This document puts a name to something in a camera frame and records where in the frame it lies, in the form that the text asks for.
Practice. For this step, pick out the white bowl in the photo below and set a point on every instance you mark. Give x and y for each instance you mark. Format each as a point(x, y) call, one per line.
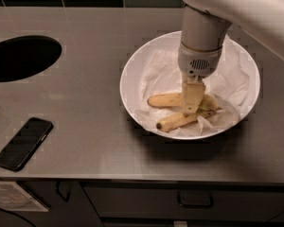
point(136, 66)

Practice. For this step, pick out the white crumpled paper liner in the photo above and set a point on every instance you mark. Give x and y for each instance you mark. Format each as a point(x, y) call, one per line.
point(226, 96)

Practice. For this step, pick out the yellow banana bunch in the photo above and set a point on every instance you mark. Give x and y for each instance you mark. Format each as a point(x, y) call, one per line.
point(170, 100)

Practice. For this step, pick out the dark drawer with handle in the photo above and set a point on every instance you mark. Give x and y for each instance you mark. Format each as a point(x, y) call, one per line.
point(206, 206)

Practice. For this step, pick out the black round counter hole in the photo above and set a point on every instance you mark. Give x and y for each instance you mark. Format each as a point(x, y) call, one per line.
point(25, 56)

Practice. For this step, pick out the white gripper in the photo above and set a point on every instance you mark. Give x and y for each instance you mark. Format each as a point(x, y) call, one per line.
point(199, 62)

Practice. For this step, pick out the black smartphone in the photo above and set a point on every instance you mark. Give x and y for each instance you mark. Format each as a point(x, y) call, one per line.
point(21, 147)

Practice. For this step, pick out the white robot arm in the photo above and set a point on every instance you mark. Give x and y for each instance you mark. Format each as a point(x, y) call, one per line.
point(205, 25)

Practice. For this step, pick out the white paper label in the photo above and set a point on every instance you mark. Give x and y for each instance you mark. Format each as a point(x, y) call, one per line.
point(14, 197)

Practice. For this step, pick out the black hook handle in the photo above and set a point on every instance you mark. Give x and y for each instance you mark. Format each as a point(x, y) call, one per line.
point(63, 190)

